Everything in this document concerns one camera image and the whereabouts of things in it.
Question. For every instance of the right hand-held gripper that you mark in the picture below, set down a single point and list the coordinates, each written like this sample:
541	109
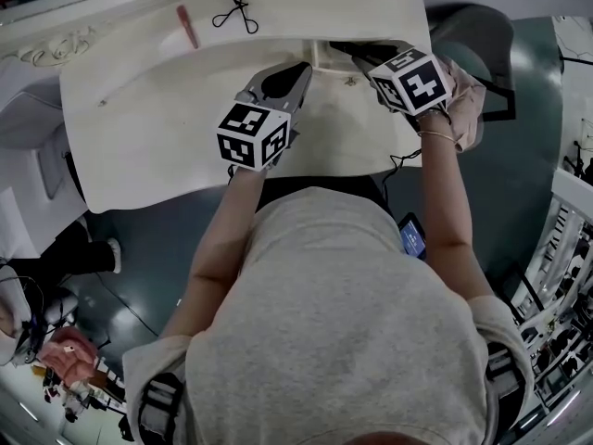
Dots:
417	86

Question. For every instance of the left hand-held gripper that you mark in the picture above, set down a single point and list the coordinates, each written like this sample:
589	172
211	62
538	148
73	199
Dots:
250	137

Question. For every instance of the black eyelash curler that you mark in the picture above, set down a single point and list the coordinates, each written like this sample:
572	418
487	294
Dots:
231	14

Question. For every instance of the pink lipstick stick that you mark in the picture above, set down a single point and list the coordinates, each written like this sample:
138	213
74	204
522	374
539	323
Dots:
187	28

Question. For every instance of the white ornate dressing table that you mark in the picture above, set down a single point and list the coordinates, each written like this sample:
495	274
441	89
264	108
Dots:
185	146

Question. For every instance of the person's right forearm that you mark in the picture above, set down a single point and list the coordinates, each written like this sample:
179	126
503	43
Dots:
445	188

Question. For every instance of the person's left forearm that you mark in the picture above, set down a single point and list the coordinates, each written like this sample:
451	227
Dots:
231	230

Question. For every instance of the pink crumpled cloth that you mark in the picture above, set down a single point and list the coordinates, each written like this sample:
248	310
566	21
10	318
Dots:
465	105

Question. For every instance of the grey chair with black legs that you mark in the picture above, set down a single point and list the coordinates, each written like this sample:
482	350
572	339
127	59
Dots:
482	30

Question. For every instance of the person's black trousers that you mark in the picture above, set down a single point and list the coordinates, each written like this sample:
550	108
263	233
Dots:
324	186

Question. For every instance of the black phone with lit screen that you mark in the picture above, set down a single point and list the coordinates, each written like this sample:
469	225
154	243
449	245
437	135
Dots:
413	237

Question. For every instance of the black chair cushion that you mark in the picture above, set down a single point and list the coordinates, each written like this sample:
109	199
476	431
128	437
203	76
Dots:
76	179

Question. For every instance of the person's grey shirt torso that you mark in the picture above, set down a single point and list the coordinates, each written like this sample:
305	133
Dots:
333	332

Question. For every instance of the white metal rack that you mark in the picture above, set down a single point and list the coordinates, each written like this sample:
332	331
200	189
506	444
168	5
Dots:
565	239

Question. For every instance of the white side cabinet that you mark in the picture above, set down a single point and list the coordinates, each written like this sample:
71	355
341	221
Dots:
18	220

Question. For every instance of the grey plastic device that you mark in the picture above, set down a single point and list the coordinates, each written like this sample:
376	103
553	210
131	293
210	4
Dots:
62	308

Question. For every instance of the pink folded cloth with tag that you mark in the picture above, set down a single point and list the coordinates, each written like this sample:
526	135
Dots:
69	355

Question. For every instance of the cluttered work table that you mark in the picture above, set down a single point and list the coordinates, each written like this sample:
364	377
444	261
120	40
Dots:
88	397

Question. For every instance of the carved white mirror frame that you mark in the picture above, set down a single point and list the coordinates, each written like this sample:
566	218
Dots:
51	47

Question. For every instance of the black metal frame stand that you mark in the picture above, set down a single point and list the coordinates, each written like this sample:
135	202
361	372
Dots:
523	290

